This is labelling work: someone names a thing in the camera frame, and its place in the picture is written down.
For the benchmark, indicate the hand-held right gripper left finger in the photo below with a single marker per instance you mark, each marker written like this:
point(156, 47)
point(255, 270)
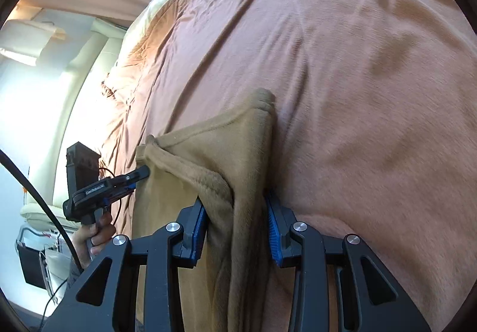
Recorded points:
point(201, 231)

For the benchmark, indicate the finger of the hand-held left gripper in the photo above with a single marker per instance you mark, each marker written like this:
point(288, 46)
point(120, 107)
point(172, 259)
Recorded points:
point(130, 177)

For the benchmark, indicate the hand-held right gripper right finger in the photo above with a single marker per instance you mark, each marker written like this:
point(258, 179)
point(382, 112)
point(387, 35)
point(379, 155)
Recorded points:
point(272, 231)

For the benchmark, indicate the person's left forearm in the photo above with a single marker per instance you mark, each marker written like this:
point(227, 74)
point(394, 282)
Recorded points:
point(76, 274)

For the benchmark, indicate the person's left hand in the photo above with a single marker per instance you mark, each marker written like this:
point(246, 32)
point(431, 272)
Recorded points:
point(84, 246)

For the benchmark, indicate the cream sofa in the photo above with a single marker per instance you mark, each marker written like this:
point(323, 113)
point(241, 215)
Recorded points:
point(41, 216)

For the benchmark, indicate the black box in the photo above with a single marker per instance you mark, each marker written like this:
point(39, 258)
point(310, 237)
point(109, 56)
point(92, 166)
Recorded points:
point(31, 265)

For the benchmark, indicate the orange blanket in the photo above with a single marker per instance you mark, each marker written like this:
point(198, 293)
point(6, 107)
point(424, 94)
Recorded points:
point(335, 93)

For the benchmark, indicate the white covered air conditioner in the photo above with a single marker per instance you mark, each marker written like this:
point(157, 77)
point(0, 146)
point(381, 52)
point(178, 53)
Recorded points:
point(26, 41)

